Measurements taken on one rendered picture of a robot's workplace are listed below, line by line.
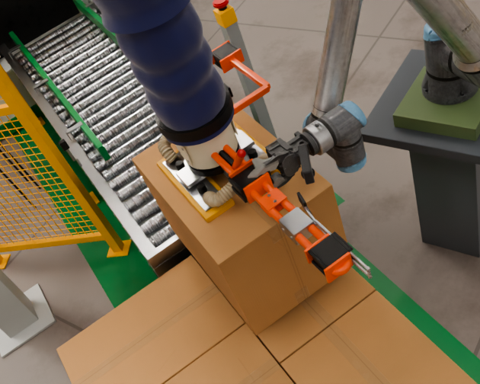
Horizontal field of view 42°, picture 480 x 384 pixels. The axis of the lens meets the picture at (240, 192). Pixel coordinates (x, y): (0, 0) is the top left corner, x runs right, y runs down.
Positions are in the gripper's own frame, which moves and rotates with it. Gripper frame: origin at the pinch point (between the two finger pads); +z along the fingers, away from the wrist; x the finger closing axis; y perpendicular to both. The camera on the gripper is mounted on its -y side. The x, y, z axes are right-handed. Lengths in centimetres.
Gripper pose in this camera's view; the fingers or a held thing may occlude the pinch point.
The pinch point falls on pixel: (256, 185)
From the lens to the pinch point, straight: 169.4
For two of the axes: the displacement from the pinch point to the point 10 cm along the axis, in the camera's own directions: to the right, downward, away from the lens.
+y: -5.1, -5.1, 6.9
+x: -2.8, -6.7, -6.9
